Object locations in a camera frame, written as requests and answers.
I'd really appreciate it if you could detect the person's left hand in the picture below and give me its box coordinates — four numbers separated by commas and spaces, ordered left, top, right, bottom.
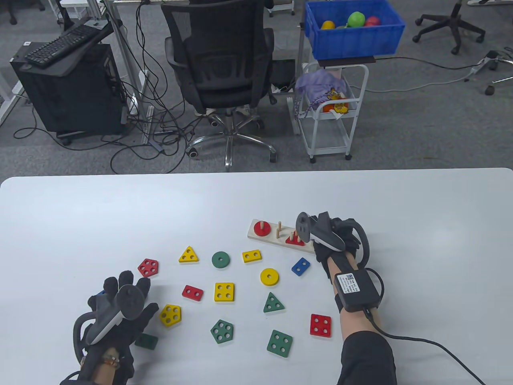
82, 271, 159, 367

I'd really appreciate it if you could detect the person's right hand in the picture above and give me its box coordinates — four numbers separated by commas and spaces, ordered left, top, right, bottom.
309, 212, 361, 281

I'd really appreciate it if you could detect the blue rectangle block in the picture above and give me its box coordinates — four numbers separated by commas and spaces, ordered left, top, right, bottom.
291, 257, 311, 277

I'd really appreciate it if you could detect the green rectangle block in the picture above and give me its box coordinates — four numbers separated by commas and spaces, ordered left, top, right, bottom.
134, 334, 159, 350

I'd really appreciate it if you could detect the yellow pentagon block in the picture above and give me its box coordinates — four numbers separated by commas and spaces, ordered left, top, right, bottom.
159, 304, 182, 327

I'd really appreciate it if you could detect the red pentagon block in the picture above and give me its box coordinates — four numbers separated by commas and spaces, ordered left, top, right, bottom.
137, 258, 159, 278

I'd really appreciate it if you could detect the wooden board with posts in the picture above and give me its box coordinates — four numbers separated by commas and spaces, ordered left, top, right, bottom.
247, 219, 321, 256

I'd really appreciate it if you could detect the red rectangle block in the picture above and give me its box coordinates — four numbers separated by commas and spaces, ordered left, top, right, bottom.
182, 284, 204, 302

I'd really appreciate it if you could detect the yellow circle block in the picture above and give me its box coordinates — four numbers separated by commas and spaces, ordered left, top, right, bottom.
260, 267, 280, 288

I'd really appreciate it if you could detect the red square block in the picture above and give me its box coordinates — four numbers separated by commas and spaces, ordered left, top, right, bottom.
309, 314, 333, 338

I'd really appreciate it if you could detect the green triangle block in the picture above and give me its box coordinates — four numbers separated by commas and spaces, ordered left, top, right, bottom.
263, 292, 285, 314

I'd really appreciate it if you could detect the yellow triangle block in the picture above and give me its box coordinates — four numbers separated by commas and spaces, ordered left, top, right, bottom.
178, 245, 200, 264

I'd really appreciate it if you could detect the green pentagon block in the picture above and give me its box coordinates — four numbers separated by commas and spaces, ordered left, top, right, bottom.
210, 319, 234, 344

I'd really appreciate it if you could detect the yellow square block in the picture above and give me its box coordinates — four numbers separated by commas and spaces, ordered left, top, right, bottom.
214, 282, 235, 303

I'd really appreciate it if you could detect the green square block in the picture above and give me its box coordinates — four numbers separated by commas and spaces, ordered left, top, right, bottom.
267, 330, 293, 358

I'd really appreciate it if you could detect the person's right forearm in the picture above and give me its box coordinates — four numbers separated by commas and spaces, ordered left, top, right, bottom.
327, 255, 398, 385

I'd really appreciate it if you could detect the person's left forearm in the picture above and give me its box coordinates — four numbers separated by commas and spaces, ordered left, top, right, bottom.
78, 348, 135, 385

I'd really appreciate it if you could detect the grey tracking controller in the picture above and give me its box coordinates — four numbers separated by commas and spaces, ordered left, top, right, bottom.
296, 211, 370, 267
73, 284, 147, 359

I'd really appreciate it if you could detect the white metal cart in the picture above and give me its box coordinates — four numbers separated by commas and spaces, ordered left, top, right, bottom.
287, 62, 369, 163

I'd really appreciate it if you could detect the orange yellow toy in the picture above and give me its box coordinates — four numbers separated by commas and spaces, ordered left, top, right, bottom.
322, 89, 350, 121

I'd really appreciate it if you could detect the purple cloth bag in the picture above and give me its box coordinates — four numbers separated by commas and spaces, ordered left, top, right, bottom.
295, 70, 349, 119

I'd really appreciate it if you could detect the black floor box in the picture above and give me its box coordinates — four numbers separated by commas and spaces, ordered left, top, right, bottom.
272, 59, 297, 91

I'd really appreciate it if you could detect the dark flat board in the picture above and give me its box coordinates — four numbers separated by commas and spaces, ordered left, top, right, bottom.
317, 55, 377, 68

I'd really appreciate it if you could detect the blue plastic crate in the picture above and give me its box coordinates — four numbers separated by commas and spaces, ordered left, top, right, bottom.
303, 0, 406, 61

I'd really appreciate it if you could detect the black mesh office chair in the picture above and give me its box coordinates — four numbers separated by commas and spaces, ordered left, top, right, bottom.
160, 0, 278, 172

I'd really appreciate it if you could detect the black computer tower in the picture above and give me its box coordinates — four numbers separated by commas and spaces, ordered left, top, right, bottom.
10, 42, 128, 137

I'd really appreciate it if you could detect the chair leg with caster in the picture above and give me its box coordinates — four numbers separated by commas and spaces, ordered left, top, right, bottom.
484, 76, 513, 96

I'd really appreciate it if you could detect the white power strip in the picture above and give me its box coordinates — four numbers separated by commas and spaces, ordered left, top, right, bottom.
469, 56, 499, 75

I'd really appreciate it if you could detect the small white cart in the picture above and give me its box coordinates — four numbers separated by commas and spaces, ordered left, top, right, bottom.
267, 0, 296, 17

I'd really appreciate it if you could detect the black swivel office chair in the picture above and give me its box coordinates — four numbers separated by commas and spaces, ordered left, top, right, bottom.
413, 0, 486, 55

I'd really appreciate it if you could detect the black keyboard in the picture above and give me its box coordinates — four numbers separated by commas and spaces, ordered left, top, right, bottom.
25, 22, 101, 67

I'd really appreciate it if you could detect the black chair base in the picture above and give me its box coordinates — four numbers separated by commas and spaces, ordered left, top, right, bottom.
8, 0, 46, 25

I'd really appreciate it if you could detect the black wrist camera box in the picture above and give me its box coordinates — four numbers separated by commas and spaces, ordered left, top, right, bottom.
333, 269, 385, 313

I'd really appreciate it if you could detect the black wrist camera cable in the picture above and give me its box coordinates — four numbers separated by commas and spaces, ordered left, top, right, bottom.
363, 268, 487, 385

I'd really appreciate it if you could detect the bundle of black floor cables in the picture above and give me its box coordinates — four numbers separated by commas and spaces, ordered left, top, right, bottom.
14, 0, 201, 175

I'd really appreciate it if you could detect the white desk frame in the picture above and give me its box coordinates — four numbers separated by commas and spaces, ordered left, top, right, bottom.
100, 0, 157, 147

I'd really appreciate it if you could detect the white floor cable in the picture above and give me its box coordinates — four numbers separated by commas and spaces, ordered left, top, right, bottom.
363, 68, 481, 93

